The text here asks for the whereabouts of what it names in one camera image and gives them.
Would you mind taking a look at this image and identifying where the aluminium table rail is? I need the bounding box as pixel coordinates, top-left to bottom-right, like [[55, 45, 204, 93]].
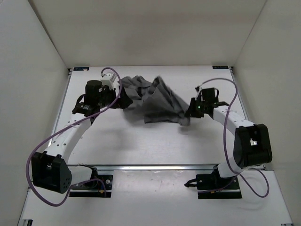
[[96, 164, 214, 171]]

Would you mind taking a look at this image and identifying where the blue label sticker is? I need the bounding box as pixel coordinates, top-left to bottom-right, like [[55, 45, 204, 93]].
[[212, 65, 229, 70], [73, 67, 89, 71]]

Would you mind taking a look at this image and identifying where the left blue label sticker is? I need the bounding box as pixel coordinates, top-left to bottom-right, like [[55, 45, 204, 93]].
[[73, 67, 89, 71]]

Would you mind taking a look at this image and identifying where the grey pleated skirt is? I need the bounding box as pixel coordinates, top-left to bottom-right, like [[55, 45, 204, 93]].
[[121, 76, 190, 126]]

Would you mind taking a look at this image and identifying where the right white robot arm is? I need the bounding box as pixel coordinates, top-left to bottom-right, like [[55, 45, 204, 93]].
[[185, 87, 272, 189]]

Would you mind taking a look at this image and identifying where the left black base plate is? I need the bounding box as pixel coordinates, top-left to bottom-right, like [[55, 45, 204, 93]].
[[69, 170, 113, 198]]

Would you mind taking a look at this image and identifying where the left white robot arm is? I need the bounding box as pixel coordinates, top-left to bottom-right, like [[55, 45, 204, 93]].
[[31, 79, 132, 194]]

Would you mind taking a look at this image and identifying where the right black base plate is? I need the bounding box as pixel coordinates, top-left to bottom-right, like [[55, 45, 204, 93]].
[[184, 169, 242, 200]]

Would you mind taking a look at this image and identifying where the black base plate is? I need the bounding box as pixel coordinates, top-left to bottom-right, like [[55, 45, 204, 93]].
[[184, 169, 242, 200], [69, 170, 113, 198]]

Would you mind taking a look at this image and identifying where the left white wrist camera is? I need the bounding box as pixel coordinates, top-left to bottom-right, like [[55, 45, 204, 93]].
[[100, 73, 117, 90]]

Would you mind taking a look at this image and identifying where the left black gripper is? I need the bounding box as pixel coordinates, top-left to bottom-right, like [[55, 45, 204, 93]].
[[99, 84, 134, 107]]

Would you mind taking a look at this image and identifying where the right blue label sticker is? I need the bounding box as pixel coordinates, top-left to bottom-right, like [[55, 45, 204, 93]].
[[212, 65, 229, 70]]

